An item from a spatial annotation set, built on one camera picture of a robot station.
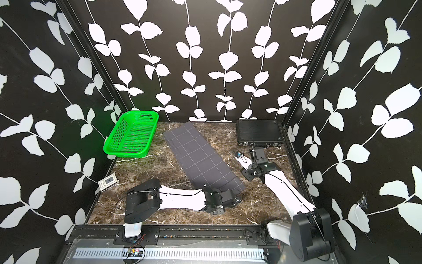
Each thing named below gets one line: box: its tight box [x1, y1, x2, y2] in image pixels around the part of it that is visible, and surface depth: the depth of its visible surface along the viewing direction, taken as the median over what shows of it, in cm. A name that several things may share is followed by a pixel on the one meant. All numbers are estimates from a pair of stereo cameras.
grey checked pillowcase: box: [163, 121, 247, 191], surface depth 103 cm
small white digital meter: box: [97, 172, 120, 192], surface depth 91 cm
